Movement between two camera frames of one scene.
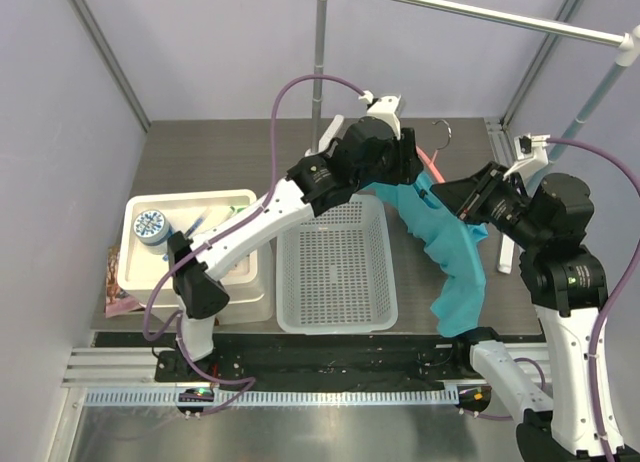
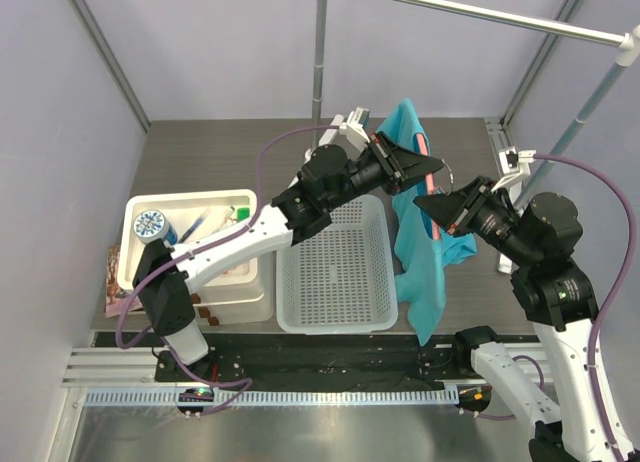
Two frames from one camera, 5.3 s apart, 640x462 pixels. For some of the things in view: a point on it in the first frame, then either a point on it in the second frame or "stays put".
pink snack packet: (117, 301) stays put
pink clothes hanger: (430, 163) -> (430, 185)
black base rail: (322, 362) stays put
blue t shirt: (458, 306) -> (425, 242)
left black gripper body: (399, 168) stays put
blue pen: (202, 216) stays put
